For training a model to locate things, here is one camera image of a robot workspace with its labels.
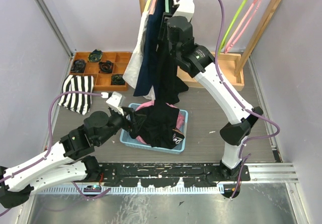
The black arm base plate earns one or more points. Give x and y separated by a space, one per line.
162 174

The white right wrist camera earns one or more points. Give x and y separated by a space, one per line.
184 8

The mint green hanger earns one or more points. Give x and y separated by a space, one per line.
167 6

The navy blue t shirt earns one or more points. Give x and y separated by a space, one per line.
147 74

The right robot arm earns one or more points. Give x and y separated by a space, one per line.
199 63

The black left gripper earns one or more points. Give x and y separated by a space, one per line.
137 121

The white t shirt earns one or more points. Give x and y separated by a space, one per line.
132 70

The light blue plastic basket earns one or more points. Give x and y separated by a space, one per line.
129 142

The pink plastic hanger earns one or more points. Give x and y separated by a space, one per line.
241 27

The black white striped cloth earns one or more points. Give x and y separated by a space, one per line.
76 102

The wooden clothes rack frame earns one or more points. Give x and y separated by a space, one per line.
232 64

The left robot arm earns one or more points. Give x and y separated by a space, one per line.
68 159

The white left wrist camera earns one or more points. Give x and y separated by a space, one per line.
114 101

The pink t shirt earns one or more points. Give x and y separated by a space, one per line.
179 120

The white slotted cable duct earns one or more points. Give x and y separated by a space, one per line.
178 189

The dark rolled item in tray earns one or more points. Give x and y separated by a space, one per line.
78 66
95 56
106 66
117 80

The yellow hanger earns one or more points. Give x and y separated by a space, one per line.
147 5

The black printed t shirt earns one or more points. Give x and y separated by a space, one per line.
156 128

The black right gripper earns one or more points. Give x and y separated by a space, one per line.
162 34

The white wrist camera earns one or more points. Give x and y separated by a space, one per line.
114 101
184 8

